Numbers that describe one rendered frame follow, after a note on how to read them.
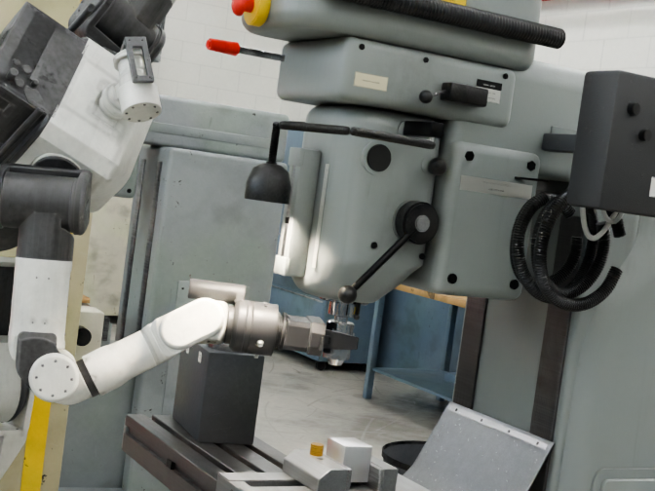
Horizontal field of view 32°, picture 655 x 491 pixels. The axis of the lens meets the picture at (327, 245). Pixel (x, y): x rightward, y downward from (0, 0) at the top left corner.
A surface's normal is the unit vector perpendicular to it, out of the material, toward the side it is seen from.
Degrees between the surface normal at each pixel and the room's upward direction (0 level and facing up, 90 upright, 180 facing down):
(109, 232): 90
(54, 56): 58
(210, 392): 90
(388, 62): 90
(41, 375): 86
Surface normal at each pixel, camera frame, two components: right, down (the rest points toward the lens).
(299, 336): 0.11, 0.07
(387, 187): 0.47, 0.11
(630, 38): -0.87, -0.09
